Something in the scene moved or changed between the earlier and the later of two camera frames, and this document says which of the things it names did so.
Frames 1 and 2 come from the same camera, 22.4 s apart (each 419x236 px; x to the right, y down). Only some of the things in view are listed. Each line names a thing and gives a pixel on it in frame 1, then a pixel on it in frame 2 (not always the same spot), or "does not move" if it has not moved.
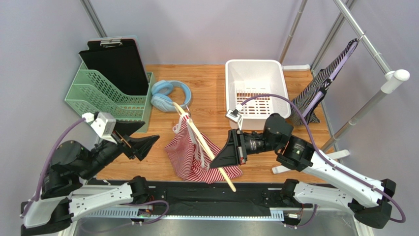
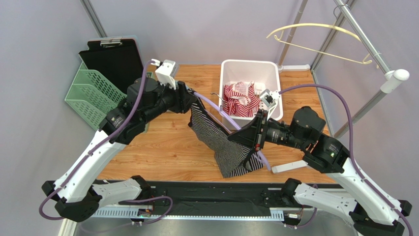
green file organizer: x=91 y=92 does not move
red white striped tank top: x=190 y=159 -> x=240 y=99
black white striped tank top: x=303 y=101 -> x=233 y=157
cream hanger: x=177 y=104 -> x=369 y=61
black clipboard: x=118 y=61 does not move
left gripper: x=141 y=145 -> x=183 y=99
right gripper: x=240 y=147 -> x=259 y=131
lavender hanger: x=335 y=75 -> x=221 y=112
